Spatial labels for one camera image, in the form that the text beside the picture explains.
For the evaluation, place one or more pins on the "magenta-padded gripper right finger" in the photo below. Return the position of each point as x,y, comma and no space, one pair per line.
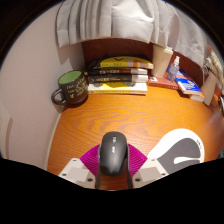
150,173

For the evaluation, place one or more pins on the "thick black book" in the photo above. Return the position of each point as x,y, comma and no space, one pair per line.
116,78

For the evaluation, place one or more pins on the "white and grey mouse pad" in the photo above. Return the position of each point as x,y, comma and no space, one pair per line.
181,150

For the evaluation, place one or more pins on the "white vase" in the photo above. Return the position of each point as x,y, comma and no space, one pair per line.
208,88

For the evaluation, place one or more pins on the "thin black book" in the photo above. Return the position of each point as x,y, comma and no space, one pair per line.
116,71

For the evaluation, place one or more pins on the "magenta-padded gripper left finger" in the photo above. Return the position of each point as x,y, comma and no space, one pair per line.
75,173

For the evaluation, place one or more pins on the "yellow and white book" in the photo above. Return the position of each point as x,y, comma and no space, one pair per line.
116,88

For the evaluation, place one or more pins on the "yellow and black book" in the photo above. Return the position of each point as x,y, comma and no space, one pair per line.
123,62

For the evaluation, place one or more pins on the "clear spray bottle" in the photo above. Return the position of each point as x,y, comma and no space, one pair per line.
172,71

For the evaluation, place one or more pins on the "dark mug with green inside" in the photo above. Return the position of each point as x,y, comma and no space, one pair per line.
75,90

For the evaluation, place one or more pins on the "red book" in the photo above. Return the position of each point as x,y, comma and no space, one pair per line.
161,82

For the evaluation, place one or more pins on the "black computer mouse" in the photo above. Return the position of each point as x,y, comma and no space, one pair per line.
113,156

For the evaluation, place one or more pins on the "white curtain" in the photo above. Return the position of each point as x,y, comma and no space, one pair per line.
133,18

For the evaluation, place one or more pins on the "beige cup with lid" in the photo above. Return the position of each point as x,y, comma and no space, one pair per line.
161,61

